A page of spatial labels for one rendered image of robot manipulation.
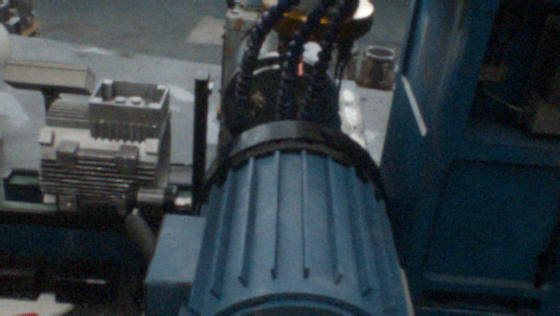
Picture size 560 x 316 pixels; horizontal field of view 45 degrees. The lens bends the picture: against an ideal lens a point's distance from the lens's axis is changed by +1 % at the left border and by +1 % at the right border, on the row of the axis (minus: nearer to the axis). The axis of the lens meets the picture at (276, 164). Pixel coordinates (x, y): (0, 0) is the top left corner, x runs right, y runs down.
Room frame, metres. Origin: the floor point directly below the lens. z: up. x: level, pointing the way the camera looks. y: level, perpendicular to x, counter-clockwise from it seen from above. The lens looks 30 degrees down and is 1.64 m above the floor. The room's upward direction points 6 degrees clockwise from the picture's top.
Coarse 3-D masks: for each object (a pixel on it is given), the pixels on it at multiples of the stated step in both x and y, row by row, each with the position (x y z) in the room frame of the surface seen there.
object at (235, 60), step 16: (272, 32) 1.39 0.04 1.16; (240, 48) 1.38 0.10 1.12; (272, 48) 1.29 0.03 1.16; (320, 48) 1.39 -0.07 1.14; (256, 64) 1.27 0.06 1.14; (272, 64) 1.27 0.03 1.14; (304, 64) 1.27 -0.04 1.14; (224, 80) 1.33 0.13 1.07; (256, 80) 1.26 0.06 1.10; (272, 80) 1.26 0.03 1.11; (304, 80) 1.26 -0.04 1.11; (224, 96) 1.26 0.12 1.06; (256, 96) 1.24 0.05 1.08; (272, 96) 1.26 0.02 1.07; (320, 96) 1.27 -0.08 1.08; (224, 112) 1.26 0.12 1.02; (240, 112) 1.26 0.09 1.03; (272, 112) 1.26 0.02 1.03; (320, 112) 1.27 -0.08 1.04; (240, 128) 1.26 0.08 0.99
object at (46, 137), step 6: (42, 132) 0.98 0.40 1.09; (48, 132) 0.98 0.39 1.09; (54, 132) 0.99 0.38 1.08; (42, 138) 0.97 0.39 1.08; (48, 138) 0.97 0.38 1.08; (42, 144) 0.97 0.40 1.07; (48, 144) 0.97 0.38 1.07; (150, 144) 0.98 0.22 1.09; (156, 144) 0.98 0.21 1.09; (144, 150) 0.97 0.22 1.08; (150, 150) 0.97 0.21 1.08; (156, 150) 0.98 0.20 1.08; (48, 198) 0.97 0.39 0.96; (54, 198) 0.97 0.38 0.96; (48, 204) 0.97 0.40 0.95; (54, 204) 0.97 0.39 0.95
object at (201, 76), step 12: (204, 72) 0.93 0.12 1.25; (204, 84) 0.90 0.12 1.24; (204, 96) 0.90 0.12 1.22; (204, 108) 0.90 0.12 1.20; (204, 120) 0.90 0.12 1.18; (204, 132) 0.90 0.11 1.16; (204, 144) 0.90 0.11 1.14; (192, 156) 0.90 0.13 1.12; (204, 156) 0.90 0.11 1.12; (192, 168) 0.90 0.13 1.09; (204, 168) 0.91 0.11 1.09; (192, 180) 0.90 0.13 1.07; (192, 192) 0.90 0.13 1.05; (192, 204) 0.90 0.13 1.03; (192, 216) 0.90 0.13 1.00
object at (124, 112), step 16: (112, 80) 1.09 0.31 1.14; (96, 96) 1.04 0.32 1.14; (112, 96) 1.08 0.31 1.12; (128, 96) 1.09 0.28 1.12; (144, 96) 1.10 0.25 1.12; (160, 96) 1.08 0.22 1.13; (96, 112) 1.00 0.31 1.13; (112, 112) 1.00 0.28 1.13; (128, 112) 1.00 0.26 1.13; (144, 112) 1.00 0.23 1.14; (160, 112) 1.00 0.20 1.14; (96, 128) 1.00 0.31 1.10; (112, 128) 1.00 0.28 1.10; (128, 128) 1.00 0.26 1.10; (144, 128) 1.00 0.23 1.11; (160, 128) 1.01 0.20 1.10
